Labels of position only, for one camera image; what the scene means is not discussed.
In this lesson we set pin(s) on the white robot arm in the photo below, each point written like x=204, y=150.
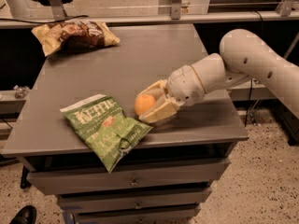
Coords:
x=242, y=56

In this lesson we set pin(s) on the top grey drawer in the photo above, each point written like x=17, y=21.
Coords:
x=129, y=177

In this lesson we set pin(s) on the orange fruit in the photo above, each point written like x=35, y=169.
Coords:
x=143, y=103

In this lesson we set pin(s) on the grey metal rail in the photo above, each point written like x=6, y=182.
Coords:
x=184, y=19

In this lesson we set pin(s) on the small shiny crumpled object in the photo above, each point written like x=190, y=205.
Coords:
x=21, y=92

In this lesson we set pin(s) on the middle grey drawer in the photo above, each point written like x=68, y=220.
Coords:
x=134, y=200

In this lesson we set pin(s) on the bottom grey drawer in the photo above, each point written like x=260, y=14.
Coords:
x=139, y=216

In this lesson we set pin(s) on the black shoe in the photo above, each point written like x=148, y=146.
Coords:
x=27, y=215

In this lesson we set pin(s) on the brown yellow chip bag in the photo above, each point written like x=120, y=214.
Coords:
x=74, y=35

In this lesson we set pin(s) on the green jalapeno chip bag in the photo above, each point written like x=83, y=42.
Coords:
x=102, y=125

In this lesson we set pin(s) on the grey drawer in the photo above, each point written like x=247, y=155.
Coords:
x=129, y=177
x=134, y=200
x=139, y=216

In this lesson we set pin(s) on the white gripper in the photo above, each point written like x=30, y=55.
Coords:
x=184, y=85

